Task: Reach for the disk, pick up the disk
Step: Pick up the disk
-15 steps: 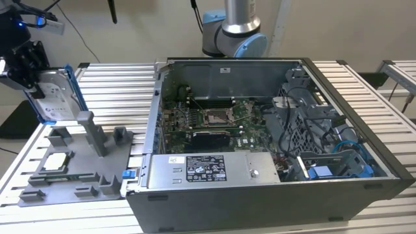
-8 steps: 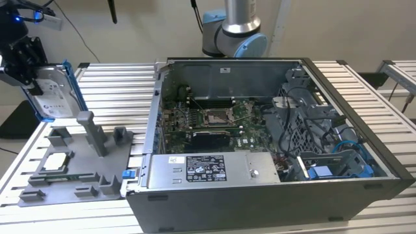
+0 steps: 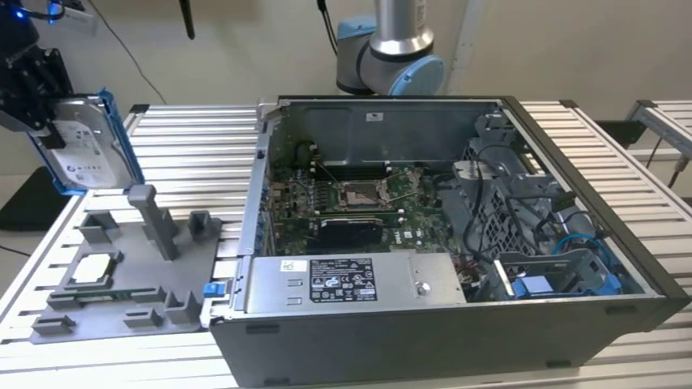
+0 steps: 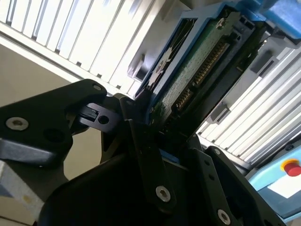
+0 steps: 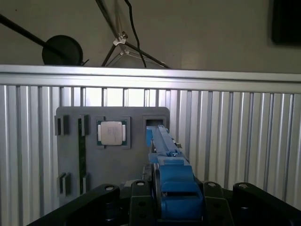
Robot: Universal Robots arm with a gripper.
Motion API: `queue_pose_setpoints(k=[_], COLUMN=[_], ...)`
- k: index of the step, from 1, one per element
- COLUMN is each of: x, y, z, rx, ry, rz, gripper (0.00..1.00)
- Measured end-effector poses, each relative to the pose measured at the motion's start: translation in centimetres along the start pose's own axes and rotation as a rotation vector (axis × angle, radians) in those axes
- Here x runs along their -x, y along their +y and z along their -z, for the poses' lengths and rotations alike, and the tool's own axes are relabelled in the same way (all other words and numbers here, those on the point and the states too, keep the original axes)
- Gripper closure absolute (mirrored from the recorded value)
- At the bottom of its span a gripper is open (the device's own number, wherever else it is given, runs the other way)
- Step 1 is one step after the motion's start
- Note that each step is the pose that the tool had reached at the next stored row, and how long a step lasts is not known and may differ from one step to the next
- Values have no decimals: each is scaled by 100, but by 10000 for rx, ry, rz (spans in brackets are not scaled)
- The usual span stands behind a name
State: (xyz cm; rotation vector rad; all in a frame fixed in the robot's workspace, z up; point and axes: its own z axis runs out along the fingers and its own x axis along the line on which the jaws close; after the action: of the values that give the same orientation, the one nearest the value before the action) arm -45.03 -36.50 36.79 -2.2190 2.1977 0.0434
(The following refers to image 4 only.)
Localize hard disk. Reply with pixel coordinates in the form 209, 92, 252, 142
135, 0, 301, 165

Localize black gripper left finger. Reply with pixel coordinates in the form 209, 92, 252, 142
0, 79, 177, 214

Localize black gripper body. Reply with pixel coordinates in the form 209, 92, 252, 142
37, 152, 286, 226

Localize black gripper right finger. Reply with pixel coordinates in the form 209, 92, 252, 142
185, 138, 285, 226

